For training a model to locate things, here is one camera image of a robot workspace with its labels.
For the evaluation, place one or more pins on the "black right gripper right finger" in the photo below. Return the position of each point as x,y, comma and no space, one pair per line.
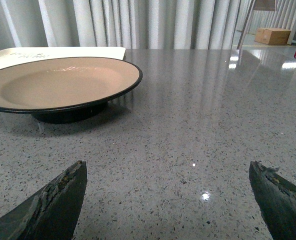
276,198

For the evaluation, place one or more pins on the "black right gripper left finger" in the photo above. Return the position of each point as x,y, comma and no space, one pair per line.
52,212

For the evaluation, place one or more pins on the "beige plate with black rim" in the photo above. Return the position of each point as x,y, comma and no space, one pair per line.
65,90

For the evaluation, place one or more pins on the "white rectangular tray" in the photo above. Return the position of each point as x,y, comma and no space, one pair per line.
20,55

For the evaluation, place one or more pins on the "cardboard box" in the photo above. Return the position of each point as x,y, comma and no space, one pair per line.
272,36

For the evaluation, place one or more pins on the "metal stand leg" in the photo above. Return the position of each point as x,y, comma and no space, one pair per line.
245,15

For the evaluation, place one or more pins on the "grey pleated curtain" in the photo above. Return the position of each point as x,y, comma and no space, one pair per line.
133,24

